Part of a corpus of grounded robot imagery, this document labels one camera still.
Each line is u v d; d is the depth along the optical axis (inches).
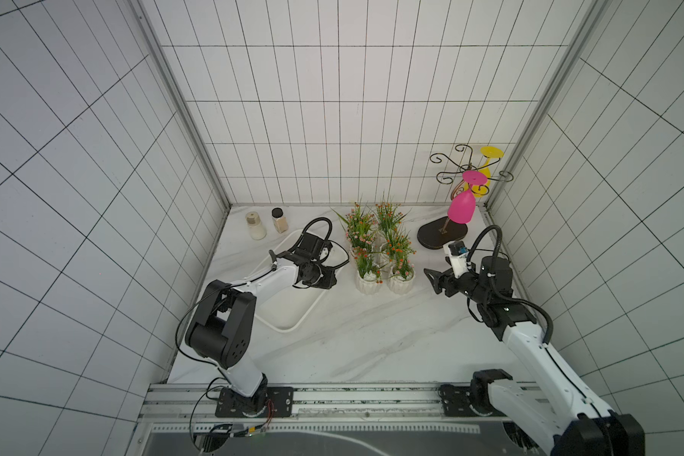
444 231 42.9
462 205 36.1
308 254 28.6
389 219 38.8
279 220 41.8
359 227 36.2
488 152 35.8
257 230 42.5
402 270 33.2
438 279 28.0
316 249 29.4
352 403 29.2
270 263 23.6
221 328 17.9
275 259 24.0
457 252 26.4
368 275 36.0
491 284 23.2
